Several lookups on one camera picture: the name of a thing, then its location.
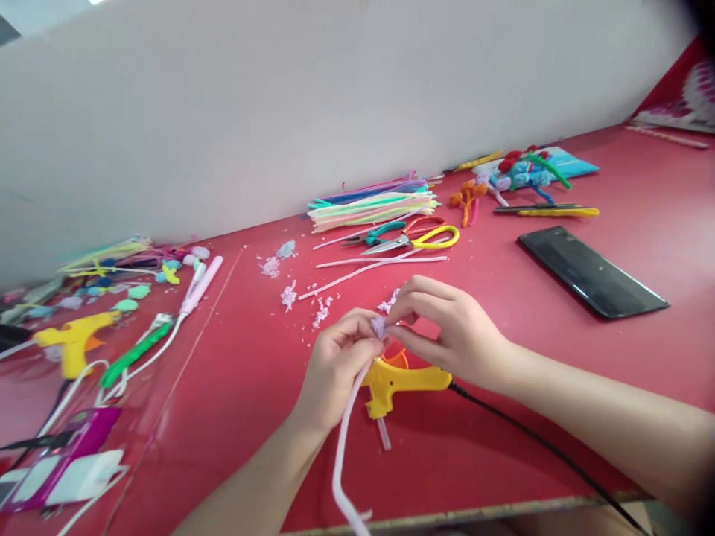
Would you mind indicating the orange pipe cleaner flower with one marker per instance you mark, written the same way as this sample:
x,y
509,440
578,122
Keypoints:
x,y
467,198

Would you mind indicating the person's right hand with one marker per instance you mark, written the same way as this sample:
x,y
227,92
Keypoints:
x,y
466,340

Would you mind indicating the person's right fingers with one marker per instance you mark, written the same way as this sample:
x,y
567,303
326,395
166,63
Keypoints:
x,y
416,310

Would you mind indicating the person's right index finger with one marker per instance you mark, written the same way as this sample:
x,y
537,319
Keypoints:
x,y
416,285

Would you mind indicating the blue plastic packet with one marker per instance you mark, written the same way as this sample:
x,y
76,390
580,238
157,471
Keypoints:
x,y
572,163

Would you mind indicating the clear glue stick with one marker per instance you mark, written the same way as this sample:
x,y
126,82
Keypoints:
x,y
384,434

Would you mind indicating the person's right thumb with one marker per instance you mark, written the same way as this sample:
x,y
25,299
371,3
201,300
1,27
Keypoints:
x,y
413,338

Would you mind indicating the heap of mixed pipe cleaners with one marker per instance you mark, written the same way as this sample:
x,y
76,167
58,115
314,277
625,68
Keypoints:
x,y
109,256

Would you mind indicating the yellow black pen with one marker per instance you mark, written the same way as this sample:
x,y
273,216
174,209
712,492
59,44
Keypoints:
x,y
475,161

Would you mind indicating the pink hair iron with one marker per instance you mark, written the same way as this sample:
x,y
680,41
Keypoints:
x,y
202,282

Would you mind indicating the white charger plug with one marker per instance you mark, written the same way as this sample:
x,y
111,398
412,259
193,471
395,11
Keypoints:
x,y
84,474

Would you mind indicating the red blue pipe cleaner bouquet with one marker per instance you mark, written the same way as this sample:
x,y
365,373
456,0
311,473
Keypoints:
x,y
525,167

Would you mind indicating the lilac fluff piece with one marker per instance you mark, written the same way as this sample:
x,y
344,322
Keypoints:
x,y
289,296
271,267
287,249
322,310

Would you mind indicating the person's left thumb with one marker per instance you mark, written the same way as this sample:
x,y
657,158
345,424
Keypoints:
x,y
366,349

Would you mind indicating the black smartphone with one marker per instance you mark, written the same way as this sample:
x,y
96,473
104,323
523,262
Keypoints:
x,y
592,273

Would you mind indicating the pink pencil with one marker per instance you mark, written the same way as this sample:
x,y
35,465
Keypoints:
x,y
667,137

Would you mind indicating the pink white patterned object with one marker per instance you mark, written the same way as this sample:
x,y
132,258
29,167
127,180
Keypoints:
x,y
687,97

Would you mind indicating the group of small pompom flowers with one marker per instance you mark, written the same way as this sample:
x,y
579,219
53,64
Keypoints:
x,y
112,290

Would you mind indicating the person's left fingers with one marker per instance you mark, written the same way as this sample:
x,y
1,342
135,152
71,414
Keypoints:
x,y
343,335

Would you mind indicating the magenta power strip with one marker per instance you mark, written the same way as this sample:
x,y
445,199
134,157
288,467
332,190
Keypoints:
x,y
61,455

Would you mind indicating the person's left index finger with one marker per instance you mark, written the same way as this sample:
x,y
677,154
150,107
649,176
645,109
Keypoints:
x,y
354,318

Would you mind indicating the person's left hand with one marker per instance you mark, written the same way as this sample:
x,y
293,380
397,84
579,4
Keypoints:
x,y
332,371

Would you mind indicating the yellow black utility knife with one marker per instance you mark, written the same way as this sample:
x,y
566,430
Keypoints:
x,y
553,211

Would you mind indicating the lilac pipe cleaner flower stem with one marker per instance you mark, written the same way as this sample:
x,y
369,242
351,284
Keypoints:
x,y
349,413

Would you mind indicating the pile of pastel pipe cleaners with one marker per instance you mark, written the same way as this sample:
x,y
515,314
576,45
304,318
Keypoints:
x,y
371,207

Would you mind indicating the pale pink pipe cleaner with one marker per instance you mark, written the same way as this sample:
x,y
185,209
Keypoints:
x,y
382,261
357,276
341,239

